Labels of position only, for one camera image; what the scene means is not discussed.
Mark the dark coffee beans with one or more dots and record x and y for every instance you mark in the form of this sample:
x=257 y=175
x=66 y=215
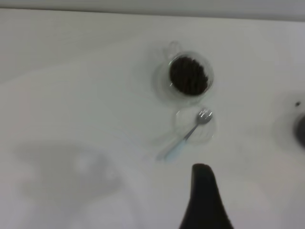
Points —
x=189 y=76

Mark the clear glass jar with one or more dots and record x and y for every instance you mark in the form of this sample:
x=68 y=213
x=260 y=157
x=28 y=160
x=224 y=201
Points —
x=162 y=83

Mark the dark grey ceramic mug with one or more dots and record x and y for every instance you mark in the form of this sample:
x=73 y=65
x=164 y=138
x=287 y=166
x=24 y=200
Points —
x=300 y=131

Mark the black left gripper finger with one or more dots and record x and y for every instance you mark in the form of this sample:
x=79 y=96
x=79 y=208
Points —
x=205 y=202

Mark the clear glass dish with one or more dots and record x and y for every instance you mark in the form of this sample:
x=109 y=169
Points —
x=205 y=134

